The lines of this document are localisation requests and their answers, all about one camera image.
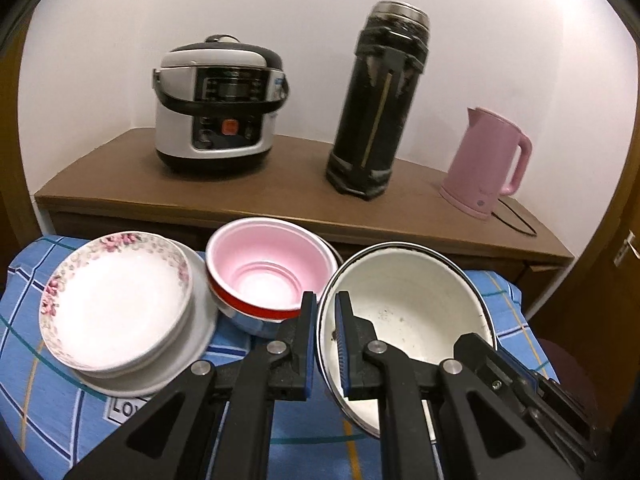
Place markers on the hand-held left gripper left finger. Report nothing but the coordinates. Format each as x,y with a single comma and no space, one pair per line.
309,345

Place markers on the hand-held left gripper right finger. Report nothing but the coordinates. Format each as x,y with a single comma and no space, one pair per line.
343,345

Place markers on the blue checked cloth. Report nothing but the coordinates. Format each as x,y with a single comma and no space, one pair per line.
45,410

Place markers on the pink electric kettle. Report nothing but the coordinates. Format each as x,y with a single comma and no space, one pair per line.
480,160

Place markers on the plain white oval plate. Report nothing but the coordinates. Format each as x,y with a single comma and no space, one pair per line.
200,332

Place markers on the dark maroon stool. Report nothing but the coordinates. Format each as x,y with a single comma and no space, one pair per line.
570,370

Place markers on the stainless steel bowl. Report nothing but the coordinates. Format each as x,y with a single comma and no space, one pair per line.
250,327

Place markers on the white enamel bowl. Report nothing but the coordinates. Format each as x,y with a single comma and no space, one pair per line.
410,300

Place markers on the brown wooden cabinet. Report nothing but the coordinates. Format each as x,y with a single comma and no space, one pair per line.
280,180

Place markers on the pink floral rimmed plate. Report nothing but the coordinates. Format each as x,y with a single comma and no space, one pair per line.
115,310

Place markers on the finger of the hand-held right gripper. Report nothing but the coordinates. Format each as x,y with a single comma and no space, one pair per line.
487,362

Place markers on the red and pink plastic bowl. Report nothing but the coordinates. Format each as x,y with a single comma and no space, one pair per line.
270,255

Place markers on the wooden door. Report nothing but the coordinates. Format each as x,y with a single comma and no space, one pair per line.
600,300

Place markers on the black thermos flask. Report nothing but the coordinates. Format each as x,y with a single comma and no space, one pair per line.
375,110

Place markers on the silver and black rice cooker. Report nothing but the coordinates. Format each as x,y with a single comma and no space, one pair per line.
220,105

